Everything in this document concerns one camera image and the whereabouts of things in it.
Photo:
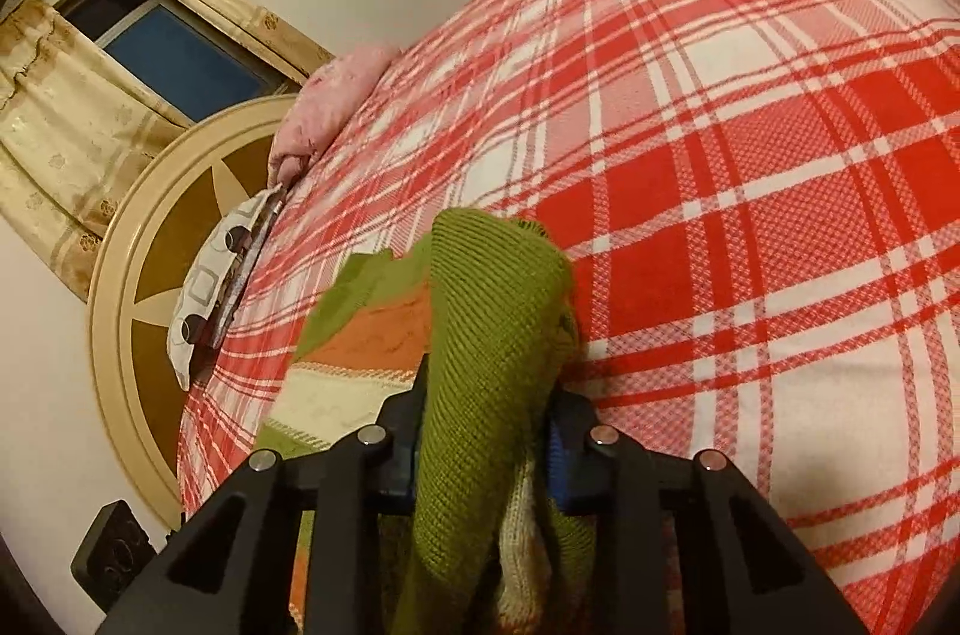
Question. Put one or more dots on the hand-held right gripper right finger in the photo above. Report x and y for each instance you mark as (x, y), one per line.
(561, 455)

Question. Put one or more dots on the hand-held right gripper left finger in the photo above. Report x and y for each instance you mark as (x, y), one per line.
(401, 455)

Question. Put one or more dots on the green knitted sweater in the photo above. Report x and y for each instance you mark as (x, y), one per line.
(487, 342)

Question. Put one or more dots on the grey white patterned pillow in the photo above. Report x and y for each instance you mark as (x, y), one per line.
(214, 275)

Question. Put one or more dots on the cream wooden headboard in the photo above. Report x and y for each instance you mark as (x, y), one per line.
(127, 275)

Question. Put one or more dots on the red plaid bed sheet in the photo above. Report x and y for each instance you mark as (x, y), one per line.
(750, 155)

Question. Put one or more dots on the pink pillow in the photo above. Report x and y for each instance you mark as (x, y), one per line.
(330, 98)

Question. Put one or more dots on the window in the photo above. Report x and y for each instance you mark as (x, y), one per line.
(180, 57)

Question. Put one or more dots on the cream floral curtain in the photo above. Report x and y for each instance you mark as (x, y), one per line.
(67, 132)
(240, 16)

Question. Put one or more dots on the black wall socket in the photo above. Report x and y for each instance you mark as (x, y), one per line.
(112, 556)

